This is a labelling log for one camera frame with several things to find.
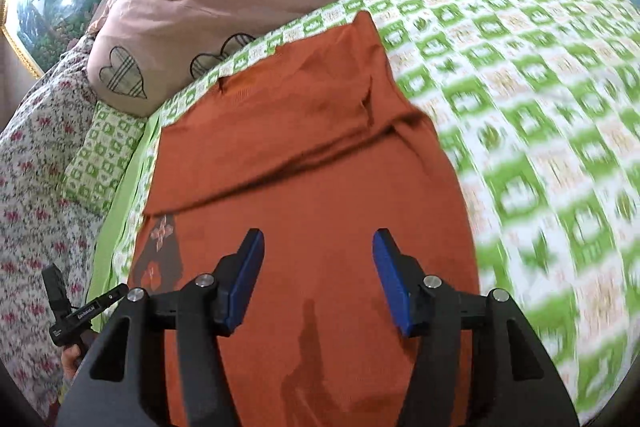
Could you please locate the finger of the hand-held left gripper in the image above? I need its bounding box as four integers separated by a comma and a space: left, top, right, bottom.
41, 264, 69, 309
74, 283, 131, 319

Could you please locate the green checkered bed sheet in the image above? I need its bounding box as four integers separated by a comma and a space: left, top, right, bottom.
85, 0, 640, 427

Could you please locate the orange knit sweater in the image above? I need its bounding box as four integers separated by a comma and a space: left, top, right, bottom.
126, 9, 482, 427

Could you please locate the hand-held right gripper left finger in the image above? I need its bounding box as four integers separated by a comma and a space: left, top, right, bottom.
55, 228, 264, 427

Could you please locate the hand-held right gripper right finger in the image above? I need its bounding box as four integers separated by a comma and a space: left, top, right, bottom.
372, 228, 581, 427

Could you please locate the floral blanket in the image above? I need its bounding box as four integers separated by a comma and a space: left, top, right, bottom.
0, 32, 108, 410

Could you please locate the green checkered pillow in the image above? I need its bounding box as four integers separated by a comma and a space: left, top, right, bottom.
59, 99, 150, 214

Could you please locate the person's left hand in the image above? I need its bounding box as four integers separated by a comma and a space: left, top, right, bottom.
61, 343, 87, 380

